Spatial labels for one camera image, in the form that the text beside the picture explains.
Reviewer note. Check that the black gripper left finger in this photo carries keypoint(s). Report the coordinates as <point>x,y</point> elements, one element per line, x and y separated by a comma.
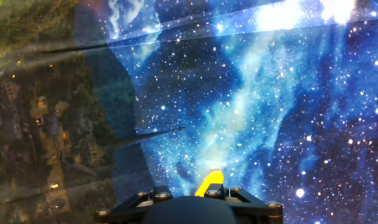
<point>126,207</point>

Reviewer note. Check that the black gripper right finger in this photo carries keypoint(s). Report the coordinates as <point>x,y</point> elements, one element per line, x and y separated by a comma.
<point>254,207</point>

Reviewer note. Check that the yellow banana-shaped object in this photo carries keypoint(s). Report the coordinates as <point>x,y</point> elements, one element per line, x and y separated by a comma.
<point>211,181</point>

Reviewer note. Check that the galaxy print tablecloth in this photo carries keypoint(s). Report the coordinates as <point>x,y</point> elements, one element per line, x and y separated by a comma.
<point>257,102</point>

